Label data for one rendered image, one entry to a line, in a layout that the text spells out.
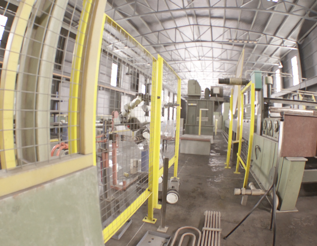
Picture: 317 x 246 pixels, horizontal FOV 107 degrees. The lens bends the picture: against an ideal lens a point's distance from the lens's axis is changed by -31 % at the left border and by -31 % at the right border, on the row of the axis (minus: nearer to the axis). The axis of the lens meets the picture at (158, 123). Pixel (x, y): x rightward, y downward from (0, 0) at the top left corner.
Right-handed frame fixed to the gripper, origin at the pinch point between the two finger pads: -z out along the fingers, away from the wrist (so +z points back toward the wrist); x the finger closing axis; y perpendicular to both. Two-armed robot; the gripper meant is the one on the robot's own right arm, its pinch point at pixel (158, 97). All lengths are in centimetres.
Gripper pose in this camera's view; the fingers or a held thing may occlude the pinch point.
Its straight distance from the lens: 192.3
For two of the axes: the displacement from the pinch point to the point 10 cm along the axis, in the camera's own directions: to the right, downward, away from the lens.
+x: -3.1, 0.3, -9.5
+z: -9.5, -0.5, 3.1
